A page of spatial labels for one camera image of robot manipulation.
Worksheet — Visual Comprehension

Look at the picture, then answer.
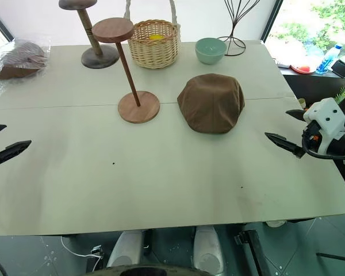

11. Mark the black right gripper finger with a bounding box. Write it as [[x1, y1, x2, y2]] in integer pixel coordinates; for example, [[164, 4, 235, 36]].
[[286, 109, 306, 121], [264, 132, 305, 159]]

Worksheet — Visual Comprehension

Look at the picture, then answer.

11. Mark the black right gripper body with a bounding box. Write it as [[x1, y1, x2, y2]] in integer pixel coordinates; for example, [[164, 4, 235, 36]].
[[301, 120, 320, 152]]

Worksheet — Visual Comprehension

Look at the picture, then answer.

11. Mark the dark wooden hat stand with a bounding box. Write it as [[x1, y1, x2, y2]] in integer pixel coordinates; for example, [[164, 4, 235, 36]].
[[58, 0, 121, 69]]

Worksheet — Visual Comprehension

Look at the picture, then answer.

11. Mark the reddish wooden hat stand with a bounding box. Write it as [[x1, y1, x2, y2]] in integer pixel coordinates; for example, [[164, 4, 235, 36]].
[[92, 17, 161, 124]]

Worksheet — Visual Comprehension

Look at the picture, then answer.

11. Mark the red plate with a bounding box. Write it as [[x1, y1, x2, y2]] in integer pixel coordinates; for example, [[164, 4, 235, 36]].
[[290, 64, 317, 74]]

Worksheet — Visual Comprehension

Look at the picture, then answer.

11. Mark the small green plant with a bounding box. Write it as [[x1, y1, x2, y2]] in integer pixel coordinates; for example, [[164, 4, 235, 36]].
[[333, 86, 345, 104]]

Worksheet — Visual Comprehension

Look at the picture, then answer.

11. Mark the clear water bottle blue label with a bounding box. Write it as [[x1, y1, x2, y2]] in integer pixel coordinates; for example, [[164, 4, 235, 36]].
[[315, 43, 343, 75]]

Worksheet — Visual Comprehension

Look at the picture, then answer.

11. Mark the black box with white lid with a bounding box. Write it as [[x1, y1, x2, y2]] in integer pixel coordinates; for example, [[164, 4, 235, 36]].
[[331, 53, 345, 78]]

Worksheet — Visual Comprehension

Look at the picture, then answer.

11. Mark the brown flat cap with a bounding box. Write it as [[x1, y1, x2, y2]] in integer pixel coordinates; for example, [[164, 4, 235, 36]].
[[177, 73, 246, 135]]

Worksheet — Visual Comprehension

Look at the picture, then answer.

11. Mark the pale green ceramic bowl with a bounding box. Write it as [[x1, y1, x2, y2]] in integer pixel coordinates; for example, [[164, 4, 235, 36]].
[[194, 37, 228, 64]]

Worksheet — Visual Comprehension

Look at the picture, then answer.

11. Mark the black table leg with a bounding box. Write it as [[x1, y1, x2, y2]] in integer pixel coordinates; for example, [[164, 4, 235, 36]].
[[234, 229, 273, 276]]

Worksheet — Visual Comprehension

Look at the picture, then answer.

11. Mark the black floor bar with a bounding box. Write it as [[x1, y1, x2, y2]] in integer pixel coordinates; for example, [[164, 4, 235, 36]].
[[316, 252, 345, 263]]

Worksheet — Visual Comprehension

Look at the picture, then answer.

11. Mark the silver right robot leg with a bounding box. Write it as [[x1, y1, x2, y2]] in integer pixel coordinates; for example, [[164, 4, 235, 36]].
[[193, 225, 225, 274]]

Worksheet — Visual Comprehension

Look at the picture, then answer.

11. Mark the silver robot leg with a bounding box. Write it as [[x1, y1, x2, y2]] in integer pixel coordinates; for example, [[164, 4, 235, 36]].
[[193, 225, 225, 274], [106, 229, 143, 268]]

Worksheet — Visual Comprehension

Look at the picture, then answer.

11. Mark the silver left robot leg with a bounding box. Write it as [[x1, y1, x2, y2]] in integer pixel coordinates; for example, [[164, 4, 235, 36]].
[[106, 229, 143, 268]]

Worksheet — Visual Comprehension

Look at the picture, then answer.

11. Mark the woven wicker basket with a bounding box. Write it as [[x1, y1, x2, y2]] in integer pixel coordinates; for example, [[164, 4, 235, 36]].
[[124, 0, 181, 70]]

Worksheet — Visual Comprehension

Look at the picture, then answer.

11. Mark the dark rounded robot torso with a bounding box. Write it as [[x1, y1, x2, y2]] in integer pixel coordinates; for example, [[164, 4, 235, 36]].
[[103, 264, 213, 276]]

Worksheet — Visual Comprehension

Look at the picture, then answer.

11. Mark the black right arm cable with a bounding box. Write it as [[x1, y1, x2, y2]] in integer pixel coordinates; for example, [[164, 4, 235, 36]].
[[301, 135, 345, 160]]

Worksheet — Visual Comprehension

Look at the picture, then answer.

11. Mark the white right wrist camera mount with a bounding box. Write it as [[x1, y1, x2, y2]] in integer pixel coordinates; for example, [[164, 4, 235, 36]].
[[302, 97, 345, 153]]

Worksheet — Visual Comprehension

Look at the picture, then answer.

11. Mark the black window frame post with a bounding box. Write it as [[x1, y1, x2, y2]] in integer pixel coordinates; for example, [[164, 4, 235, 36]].
[[260, 0, 284, 44], [0, 4, 14, 41]]

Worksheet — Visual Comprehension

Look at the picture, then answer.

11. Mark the black wire stand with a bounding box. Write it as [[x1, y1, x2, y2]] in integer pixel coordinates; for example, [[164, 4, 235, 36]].
[[217, 0, 261, 56]]

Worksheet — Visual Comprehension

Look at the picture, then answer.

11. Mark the white floor cable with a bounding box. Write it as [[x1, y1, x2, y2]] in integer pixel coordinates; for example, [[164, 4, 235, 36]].
[[60, 235, 103, 259]]

